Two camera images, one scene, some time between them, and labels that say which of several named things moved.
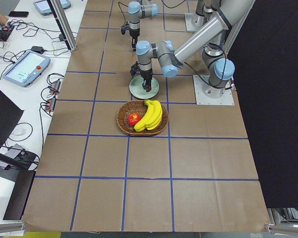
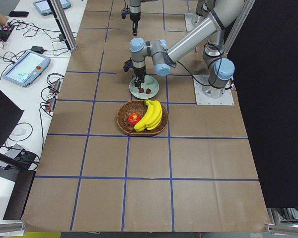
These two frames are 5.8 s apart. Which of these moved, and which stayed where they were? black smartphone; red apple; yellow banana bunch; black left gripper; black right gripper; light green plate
Moved: black left gripper; black right gripper
Stayed: light green plate; yellow banana bunch; black smartphone; red apple
